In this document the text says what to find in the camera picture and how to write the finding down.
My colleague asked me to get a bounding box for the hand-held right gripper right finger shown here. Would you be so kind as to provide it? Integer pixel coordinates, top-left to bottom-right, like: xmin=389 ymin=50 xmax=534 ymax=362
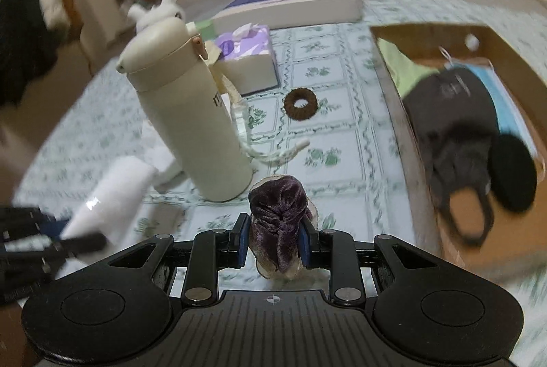
xmin=298 ymin=217 xmax=441 ymax=308

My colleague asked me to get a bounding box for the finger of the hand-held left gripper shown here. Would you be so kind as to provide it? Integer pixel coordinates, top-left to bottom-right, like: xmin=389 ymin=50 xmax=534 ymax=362
xmin=51 ymin=232 xmax=107 ymax=257
xmin=30 ymin=217 xmax=71 ymax=240

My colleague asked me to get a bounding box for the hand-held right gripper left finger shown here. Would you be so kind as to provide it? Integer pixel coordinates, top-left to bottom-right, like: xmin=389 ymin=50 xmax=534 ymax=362
xmin=107 ymin=213 xmax=253 ymax=308

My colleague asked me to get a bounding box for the purple velvet scrunchie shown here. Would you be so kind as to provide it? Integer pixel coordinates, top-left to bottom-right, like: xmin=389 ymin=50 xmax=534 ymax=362
xmin=248 ymin=174 xmax=319 ymax=280

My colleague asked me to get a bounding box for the brown hair tie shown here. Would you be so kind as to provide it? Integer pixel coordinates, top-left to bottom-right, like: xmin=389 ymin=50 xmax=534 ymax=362
xmin=283 ymin=88 xmax=319 ymax=121

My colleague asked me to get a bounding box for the brown cardboard box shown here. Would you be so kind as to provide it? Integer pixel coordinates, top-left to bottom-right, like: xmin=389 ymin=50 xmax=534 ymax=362
xmin=370 ymin=23 xmax=547 ymax=279

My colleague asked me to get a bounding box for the grey face mask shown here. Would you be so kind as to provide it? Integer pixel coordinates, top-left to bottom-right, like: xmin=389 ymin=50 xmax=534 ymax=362
xmin=402 ymin=68 xmax=498 ymax=247

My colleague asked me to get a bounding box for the light green cloth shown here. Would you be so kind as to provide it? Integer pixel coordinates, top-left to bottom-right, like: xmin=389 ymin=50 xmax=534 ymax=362
xmin=378 ymin=39 xmax=441 ymax=99

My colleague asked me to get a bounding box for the black round pad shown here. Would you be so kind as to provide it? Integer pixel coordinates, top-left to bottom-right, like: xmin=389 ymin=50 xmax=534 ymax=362
xmin=488 ymin=135 xmax=538 ymax=214

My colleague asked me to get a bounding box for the blue face mask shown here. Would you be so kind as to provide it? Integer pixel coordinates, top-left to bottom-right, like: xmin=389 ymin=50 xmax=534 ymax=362
xmin=466 ymin=65 xmax=540 ymax=159

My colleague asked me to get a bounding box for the beige thermos bottle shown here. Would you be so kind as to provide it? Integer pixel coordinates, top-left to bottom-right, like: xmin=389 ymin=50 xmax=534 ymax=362
xmin=117 ymin=17 xmax=254 ymax=203

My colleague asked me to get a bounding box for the purple tissue pack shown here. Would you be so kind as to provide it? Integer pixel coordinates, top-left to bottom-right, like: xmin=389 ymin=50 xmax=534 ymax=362
xmin=208 ymin=24 xmax=278 ymax=96

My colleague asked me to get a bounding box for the black jacket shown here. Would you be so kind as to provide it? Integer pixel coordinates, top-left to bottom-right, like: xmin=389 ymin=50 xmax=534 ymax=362
xmin=0 ymin=0 xmax=59 ymax=108

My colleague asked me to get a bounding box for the brown jacket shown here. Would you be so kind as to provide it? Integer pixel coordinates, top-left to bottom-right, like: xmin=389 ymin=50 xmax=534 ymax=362
xmin=60 ymin=0 xmax=85 ymax=31

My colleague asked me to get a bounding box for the white rabbit plush toy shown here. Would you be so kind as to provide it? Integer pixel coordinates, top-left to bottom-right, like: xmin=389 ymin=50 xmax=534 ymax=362
xmin=128 ymin=0 xmax=186 ymax=35

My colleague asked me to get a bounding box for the purple and white flat box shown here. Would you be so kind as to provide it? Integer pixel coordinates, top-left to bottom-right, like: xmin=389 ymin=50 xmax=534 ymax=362
xmin=211 ymin=0 xmax=362 ymax=31

